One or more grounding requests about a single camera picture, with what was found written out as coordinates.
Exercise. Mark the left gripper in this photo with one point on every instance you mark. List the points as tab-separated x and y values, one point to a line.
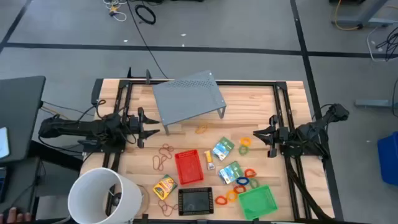
134	124

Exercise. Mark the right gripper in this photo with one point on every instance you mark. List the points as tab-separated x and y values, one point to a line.
281	133

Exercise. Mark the red brown rubber band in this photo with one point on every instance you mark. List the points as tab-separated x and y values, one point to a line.
153	161
159	203
168	215
160	151

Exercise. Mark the orange rubber band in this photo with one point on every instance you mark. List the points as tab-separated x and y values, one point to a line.
199	131

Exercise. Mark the red plastic basket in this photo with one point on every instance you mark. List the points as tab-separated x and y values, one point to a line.
189	168

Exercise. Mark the small yellow crayon pack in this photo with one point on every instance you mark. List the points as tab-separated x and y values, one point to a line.
209	159

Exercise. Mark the yellow crayon box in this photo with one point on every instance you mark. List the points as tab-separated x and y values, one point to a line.
164	187

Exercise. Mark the green plastic basket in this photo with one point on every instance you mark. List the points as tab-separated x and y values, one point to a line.
257	203

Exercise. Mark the black plastic basket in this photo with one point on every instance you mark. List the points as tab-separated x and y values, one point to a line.
196	201

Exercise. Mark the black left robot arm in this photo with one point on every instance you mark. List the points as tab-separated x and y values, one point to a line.
77	128

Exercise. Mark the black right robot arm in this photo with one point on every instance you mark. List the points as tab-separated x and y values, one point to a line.
311	130

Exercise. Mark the black desk foot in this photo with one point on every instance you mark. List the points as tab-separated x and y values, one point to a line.
56	155

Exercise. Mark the black side desk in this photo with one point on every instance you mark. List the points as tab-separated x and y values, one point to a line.
18	109

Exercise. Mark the grey desk leg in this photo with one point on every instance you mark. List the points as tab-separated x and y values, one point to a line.
373	22

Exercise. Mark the grey perforated metal riser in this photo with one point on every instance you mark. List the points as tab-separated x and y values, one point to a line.
186	99

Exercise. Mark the round lamp base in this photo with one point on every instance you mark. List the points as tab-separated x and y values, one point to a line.
148	196

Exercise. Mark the blue plastic bin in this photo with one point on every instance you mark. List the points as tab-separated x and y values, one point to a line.
388	158

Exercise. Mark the white sheet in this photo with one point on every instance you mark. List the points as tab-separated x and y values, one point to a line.
3	143

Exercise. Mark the person's hand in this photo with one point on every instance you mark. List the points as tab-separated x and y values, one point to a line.
14	214

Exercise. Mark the black metal table frame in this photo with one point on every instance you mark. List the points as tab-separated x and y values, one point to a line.
248	83

